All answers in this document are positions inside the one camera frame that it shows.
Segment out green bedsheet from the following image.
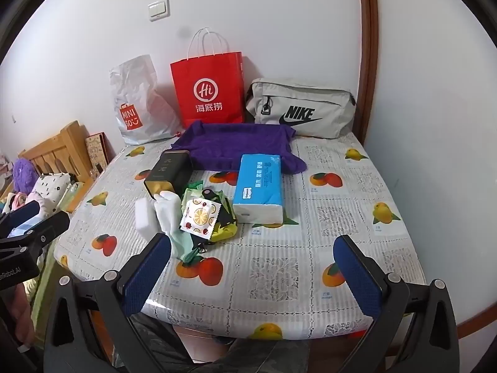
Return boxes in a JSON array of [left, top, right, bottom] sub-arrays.
[[23, 237, 68, 319]]

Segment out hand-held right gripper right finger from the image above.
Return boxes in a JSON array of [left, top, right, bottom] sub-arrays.
[[334, 234, 459, 373]]

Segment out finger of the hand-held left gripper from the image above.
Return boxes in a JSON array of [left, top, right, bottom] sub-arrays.
[[21, 211, 71, 250], [0, 201, 43, 237]]

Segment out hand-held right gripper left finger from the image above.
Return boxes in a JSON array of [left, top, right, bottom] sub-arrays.
[[44, 233, 172, 373]]

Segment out person's dark pants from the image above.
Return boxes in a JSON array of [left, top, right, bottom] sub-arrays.
[[130, 313, 375, 373]]

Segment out person's left hand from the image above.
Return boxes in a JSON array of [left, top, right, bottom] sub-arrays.
[[13, 283, 36, 344]]

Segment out light green tissue packet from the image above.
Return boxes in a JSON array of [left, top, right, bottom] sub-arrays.
[[182, 186, 234, 220]]

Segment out fruit printed tablecloth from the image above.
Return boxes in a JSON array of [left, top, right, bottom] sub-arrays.
[[53, 132, 428, 340]]

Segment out purple towel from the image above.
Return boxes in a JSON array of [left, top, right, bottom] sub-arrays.
[[171, 120, 308, 174]]

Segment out yellow and black pouch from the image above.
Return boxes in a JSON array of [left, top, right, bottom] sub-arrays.
[[205, 198, 238, 242]]

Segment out white wall light switch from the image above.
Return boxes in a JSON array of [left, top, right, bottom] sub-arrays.
[[148, 0, 170, 22]]

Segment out brown wooden door frame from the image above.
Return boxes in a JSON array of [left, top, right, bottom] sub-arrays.
[[355, 0, 380, 144]]

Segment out white plastic shopping bag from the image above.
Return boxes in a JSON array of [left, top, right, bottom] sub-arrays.
[[109, 55, 183, 146]]

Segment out grey waist bag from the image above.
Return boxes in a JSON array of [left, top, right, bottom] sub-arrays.
[[244, 78, 357, 139]]

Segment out white dotted pillow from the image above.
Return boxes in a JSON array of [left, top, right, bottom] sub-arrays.
[[30, 173, 71, 218]]

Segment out dark green tin box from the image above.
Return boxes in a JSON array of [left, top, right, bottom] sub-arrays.
[[144, 150, 193, 199]]

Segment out purple plush toy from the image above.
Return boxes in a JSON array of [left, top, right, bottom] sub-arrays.
[[12, 159, 38, 193]]

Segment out red paper shopping bag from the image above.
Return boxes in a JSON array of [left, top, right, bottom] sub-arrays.
[[170, 28, 245, 129]]

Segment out blue tissue pack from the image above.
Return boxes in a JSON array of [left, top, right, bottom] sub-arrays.
[[232, 154, 284, 225]]

